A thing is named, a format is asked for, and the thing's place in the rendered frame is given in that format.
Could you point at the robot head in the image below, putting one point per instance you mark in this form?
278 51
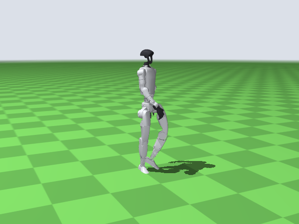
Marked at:
146 53

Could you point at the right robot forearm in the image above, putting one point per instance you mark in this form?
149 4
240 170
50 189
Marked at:
149 98

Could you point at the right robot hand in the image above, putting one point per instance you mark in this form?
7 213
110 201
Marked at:
159 111

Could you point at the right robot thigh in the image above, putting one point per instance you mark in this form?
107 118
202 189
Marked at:
145 124

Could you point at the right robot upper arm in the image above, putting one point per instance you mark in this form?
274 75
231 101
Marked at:
141 74

